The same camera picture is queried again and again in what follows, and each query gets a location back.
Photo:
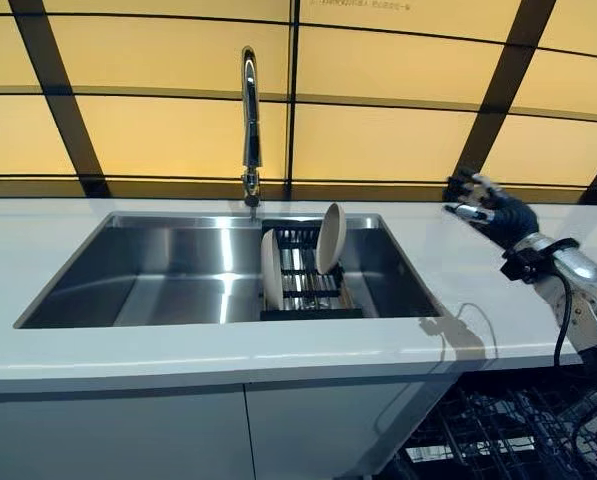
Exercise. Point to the black and silver right hand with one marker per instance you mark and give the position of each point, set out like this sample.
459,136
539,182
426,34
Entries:
513,215

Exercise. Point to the white plate beige underside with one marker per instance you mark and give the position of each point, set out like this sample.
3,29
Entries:
330,240
271,270

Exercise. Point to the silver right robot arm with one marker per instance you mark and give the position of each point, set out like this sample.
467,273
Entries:
583,295

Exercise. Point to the black sink drying rack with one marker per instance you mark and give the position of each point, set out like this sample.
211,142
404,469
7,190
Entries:
308,314

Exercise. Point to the chrome kitchen faucet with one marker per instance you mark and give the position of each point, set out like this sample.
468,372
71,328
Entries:
251,125

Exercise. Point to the white cabinet door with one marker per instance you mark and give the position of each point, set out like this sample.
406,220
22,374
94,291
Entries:
103,440
328,430

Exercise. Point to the stainless steel sink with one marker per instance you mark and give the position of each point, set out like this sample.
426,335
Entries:
153,270

